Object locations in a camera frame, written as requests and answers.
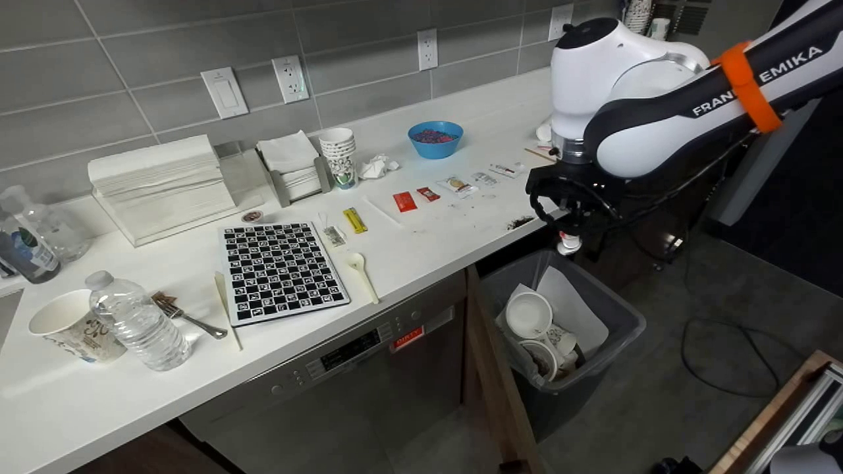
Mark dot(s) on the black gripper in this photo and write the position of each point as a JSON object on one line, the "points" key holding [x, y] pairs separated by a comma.
{"points": [[571, 188]]}

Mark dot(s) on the small white cap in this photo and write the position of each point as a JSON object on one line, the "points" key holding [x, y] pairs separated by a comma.
{"points": [[567, 242]]}

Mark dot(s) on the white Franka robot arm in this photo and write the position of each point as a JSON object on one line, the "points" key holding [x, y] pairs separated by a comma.
{"points": [[634, 68]]}

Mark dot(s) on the small patterned paper cup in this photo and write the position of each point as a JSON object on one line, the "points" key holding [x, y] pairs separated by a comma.
{"points": [[567, 346]]}

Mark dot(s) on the grey trash bin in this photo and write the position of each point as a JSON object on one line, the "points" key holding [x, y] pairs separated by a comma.
{"points": [[580, 403]]}

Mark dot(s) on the white plastic spoon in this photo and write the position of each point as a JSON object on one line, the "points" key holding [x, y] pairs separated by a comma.
{"points": [[360, 262]]}

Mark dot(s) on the large patterned paper cup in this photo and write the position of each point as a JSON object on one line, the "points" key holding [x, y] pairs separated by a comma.
{"points": [[81, 331]]}

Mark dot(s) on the small black bar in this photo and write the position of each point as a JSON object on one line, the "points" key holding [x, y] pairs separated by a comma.
{"points": [[522, 221]]}

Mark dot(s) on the white paper sheet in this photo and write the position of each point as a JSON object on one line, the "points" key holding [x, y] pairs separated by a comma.
{"points": [[575, 305]]}

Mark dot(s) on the amber honey stick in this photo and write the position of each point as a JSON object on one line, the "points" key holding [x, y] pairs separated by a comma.
{"points": [[542, 151]]}

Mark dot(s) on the small white salt packet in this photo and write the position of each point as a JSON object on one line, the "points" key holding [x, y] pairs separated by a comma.
{"points": [[507, 169]]}

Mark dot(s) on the grey condiment packet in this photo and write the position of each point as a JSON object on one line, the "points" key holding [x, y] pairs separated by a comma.
{"points": [[458, 183]]}

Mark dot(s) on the dirty white paper bowl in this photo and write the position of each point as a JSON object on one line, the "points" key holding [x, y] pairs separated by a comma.
{"points": [[542, 358]]}

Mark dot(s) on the blue bowl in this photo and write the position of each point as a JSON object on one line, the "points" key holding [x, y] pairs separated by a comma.
{"points": [[435, 144]]}

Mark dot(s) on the red sauce packet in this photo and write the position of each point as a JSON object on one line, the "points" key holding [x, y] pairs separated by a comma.
{"points": [[404, 201]]}

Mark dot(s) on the grey stand panel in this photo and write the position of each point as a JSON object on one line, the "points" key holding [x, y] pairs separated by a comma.
{"points": [[766, 173]]}

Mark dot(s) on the crumpled white tissue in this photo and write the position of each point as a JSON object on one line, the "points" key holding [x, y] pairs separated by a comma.
{"points": [[380, 166]]}

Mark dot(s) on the steel dishwasher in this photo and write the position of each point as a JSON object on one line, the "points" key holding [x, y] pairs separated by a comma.
{"points": [[351, 395]]}

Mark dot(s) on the black white checkered mat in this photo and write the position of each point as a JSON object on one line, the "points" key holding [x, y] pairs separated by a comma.
{"points": [[281, 272]]}

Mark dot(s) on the pale wooden stirrer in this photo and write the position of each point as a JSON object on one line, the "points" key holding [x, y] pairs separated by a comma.
{"points": [[225, 302]]}

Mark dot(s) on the metal fork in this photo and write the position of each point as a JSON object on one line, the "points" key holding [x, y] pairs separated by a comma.
{"points": [[168, 305]]}

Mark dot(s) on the white paper towel dispenser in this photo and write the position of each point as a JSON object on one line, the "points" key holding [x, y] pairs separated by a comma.
{"points": [[160, 188]]}

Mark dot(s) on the clear water bottle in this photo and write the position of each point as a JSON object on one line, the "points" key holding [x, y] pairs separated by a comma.
{"points": [[142, 325]]}

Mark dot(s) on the blue label bottle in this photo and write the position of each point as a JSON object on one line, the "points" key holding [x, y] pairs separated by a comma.
{"points": [[27, 245]]}

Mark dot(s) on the white wall outlet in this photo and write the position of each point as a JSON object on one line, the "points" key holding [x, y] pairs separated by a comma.
{"points": [[559, 22], [292, 79], [428, 47]]}

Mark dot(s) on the wooden frame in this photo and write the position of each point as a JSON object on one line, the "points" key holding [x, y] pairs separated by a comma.
{"points": [[773, 421]]}

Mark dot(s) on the blank white wall plate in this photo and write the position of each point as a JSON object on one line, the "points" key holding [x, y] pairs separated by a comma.
{"points": [[225, 92]]}

